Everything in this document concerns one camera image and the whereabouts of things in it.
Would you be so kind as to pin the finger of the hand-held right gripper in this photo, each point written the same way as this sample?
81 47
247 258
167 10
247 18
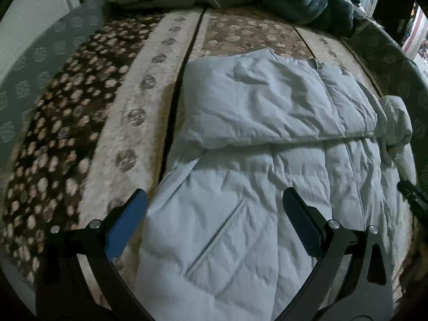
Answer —
414 195

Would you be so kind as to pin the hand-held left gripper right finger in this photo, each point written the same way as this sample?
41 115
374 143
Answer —
302 222

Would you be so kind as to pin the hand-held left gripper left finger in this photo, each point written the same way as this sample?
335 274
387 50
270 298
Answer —
128 220

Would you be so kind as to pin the light blue puffer jacket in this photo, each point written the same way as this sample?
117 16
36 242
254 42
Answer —
254 180

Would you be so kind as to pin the floral patterned bed blanket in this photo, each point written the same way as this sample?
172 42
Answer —
100 113

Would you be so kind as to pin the grey-green medallion patterned cloth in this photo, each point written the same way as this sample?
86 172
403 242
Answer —
40 57

